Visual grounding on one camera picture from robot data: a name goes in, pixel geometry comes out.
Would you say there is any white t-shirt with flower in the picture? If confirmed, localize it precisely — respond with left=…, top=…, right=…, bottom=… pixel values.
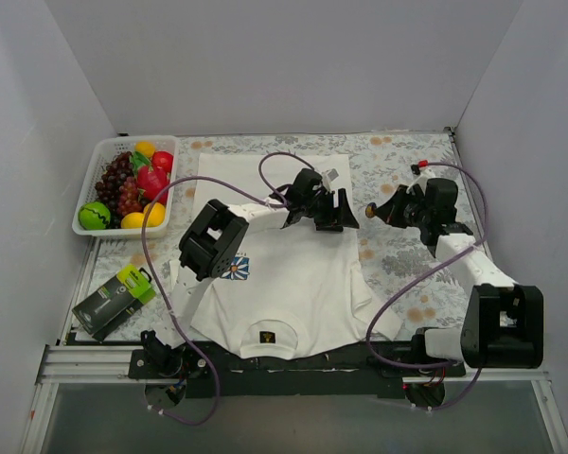
left=169, top=153, right=382, bottom=359

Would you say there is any round shiny brooch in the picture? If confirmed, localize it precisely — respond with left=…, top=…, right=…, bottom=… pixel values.
left=364, top=202, right=378, bottom=218

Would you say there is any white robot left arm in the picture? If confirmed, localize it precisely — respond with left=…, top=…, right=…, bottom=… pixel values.
left=141, top=168, right=362, bottom=378

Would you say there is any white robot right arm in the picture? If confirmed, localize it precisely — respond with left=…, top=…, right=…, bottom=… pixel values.
left=365, top=177, right=544, bottom=376

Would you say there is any floral tablecloth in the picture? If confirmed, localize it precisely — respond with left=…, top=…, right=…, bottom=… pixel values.
left=76, top=131, right=483, bottom=344

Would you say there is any white plastic basket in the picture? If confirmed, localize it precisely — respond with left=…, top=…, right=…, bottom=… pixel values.
left=72, top=135, right=179, bottom=239

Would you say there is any red apple toy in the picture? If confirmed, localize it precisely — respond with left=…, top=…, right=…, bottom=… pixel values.
left=151, top=150, right=174, bottom=174

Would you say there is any orange fruit toy bottom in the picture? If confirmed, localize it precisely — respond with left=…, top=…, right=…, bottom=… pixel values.
left=143, top=202, right=166, bottom=227

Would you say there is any orange fruit toy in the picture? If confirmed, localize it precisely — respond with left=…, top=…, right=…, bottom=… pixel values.
left=143, top=202, right=166, bottom=227
left=134, top=141, right=156, bottom=159

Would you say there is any red dragon fruit toy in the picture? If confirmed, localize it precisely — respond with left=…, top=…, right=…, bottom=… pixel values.
left=136, top=166, right=169, bottom=201

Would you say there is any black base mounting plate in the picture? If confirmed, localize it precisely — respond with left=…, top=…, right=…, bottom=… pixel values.
left=128, top=341, right=466, bottom=399

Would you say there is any orange fruit toy top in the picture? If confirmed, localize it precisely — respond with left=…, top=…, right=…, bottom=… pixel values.
left=134, top=141, right=156, bottom=159

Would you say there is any yellow lemon toy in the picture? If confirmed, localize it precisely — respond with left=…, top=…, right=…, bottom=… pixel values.
left=120, top=212, right=145, bottom=230

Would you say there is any purple grape bunch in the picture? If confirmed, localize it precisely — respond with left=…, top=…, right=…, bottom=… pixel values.
left=95, top=151, right=147, bottom=229

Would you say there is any green watermelon toy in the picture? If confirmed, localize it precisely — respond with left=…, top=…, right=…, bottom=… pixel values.
left=78, top=201, right=111, bottom=230

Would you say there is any black green package box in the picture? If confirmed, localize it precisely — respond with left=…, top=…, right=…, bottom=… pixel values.
left=73, top=265, right=156, bottom=342

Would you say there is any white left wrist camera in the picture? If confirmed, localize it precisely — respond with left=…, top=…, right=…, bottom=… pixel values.
left=320, top=168, right=339, bottom=193

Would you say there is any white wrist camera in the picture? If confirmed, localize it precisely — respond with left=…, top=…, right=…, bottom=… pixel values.
left=320, top=168, right=339, bottom=193
left=405, top=160, right=435, bottom=195

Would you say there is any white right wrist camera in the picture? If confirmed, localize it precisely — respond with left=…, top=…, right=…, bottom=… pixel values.
left=405, top=160, right=435, bottom=195

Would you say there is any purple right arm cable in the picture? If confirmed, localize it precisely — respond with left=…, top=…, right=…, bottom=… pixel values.
left=364, top=162, right=491, bottom=410

